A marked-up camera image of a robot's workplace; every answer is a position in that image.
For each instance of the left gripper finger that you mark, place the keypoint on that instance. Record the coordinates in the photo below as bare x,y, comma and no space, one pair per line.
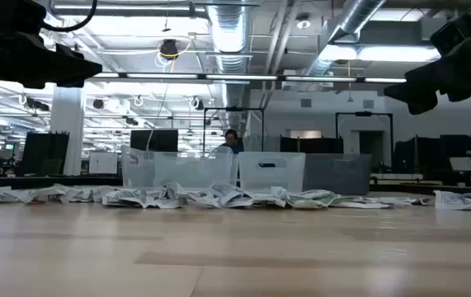
78,66

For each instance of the round silver air duct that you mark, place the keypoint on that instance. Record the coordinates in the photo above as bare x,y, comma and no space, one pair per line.
229,29

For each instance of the large clear plastic bin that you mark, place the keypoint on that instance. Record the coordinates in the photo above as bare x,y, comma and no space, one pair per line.
177,173

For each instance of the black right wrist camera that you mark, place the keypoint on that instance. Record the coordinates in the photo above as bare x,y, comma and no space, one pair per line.
455,35

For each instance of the small clear plastic bin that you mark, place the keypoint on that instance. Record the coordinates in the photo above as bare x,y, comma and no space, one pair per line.
272,179

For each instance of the dark grey plastic bin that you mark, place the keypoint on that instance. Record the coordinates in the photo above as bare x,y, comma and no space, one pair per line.
338,175

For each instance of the white packet dark print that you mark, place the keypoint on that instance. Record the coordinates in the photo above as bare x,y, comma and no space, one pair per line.
218,194
47,193
136,198
410,201

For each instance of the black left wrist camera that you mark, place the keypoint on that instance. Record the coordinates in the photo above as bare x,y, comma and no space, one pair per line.
4,16

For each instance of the long ceiling light bar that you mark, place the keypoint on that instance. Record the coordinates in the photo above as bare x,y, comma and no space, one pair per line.
161,76

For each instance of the black gantry frame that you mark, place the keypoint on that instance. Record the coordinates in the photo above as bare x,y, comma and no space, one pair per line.
234,109
364,113

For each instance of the long white bandage wrapper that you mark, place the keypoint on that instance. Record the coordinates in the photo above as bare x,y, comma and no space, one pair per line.
359,202
466,201

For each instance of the green-striped bandage wrapper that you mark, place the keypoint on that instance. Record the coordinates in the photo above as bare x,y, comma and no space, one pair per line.
309,198

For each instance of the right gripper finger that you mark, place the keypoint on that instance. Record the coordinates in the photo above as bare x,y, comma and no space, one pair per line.
418,90

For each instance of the person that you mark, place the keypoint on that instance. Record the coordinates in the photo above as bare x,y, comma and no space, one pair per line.
231,138

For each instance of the black monitor row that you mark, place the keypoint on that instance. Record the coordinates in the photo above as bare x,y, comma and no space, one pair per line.
455,146

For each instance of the wide black monitor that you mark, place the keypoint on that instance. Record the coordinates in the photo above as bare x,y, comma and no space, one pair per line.
313,145

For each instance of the white pillar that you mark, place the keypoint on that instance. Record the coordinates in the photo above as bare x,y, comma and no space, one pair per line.
68,119

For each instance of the black partition panel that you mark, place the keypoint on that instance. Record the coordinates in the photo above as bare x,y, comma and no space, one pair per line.
45,152

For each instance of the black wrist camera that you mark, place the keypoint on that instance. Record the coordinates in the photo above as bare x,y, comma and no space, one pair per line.
455,35
4,16

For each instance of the slanted silver air duct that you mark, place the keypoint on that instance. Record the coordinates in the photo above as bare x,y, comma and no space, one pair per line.
354,16

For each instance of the white board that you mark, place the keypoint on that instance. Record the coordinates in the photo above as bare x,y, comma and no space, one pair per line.
103,163

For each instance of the bright ceiling light panel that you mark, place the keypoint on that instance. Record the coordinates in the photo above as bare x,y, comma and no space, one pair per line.
379,53

